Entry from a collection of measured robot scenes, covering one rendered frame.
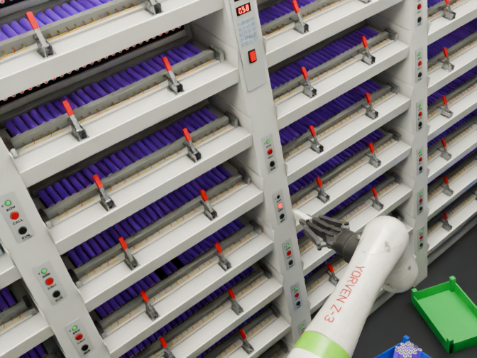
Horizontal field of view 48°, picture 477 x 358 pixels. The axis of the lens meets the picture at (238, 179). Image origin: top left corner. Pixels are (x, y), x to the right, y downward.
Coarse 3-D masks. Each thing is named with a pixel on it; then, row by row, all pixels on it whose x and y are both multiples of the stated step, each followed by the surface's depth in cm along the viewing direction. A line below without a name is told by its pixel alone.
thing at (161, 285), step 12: (252, 228) 175; (228, 240) 171; (240, 240) 172; (204, 252) 168; (192, 264) 165; (204, 264) 166; (168, 276) 162; (180, 276) 163; (156, 288) 159; (132, 300) 156; (120, 312) 154; (108, 324) 152
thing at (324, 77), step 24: (360, 24) 187; (384, 24) 186; (312, 48) 177; (336, 48) 178; (360, 48) 177; (384, 48) 181; (408, 48) 182; (288, 72) 169; (312, 72) 168; (336, 72) 171; (360, 72) 171; (288, 96) 163; (312, 96) 163; (336, 96) 169; (288, 120) 159
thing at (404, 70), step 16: (384, 16) 184; (400, 16) 179; (416, 32) 181; (416, 48) 184; (400, 64) 189; (416, 96) 194; (416, 128) 201; (416, 144) 205; (416, 160) 208; (416, 176) 212; (416, 192) 217; (400, 208) 225; (416, 208) 221; (416, 224) 225; (416, 240) 230; (416, 256) 235
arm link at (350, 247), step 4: (360, 232) 145; (352, 236) 144; (356, 236) 143; (360, 236) 142; (352, 240) 143; (356, 240) 142; (348, 244) 143; (352, 244) 142; (356, 244) 141; (344, 248) 143; (348, 248) 142; (352, 248) 142; (344, 252) 143; (348, 252) 142; (352, 252) 141; (344, 256) 144; (348, 256) 143; (344, 260) 145; (348, 260) 143
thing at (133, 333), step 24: (240, 216) 181; (264, 240) 173; (216, 264) 167; (240, 264) 167; (168, 288) 162; (192, 288) 161; (216, 288) 166; (144, 312) 156; (168, 312) 156; (120, 336) 151; (144, 336) 154
